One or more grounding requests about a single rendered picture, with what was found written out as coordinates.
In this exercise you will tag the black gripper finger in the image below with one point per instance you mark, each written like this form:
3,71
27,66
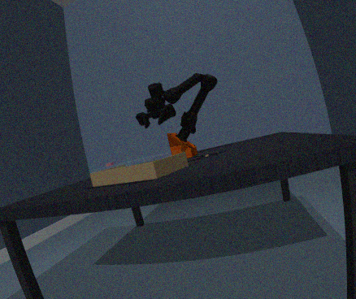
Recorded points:
163,116
145,120

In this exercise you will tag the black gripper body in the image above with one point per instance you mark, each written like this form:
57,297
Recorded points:
154,113

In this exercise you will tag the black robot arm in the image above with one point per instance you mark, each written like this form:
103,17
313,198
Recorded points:
172,95

